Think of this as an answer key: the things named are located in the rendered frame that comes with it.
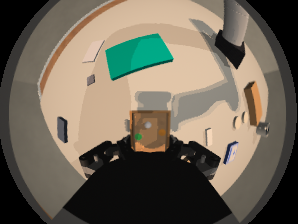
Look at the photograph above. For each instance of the orange-brown rectangular box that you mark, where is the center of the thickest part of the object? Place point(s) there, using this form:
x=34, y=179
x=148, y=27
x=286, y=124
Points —
x=254, y=103

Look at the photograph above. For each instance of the grey mug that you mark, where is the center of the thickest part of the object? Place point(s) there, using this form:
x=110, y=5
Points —
x=265, y=129

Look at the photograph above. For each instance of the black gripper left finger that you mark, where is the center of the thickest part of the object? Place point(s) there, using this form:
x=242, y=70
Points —
x=104, y=152

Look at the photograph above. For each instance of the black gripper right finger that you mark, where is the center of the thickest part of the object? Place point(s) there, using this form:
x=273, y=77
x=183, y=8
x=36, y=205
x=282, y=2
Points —
x=206, y=161

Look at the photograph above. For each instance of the green flat rectangular block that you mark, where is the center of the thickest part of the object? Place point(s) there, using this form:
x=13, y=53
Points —
x=137, y=54

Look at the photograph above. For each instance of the brown wooden tray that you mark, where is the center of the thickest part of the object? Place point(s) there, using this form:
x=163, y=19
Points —
x=150, y=130

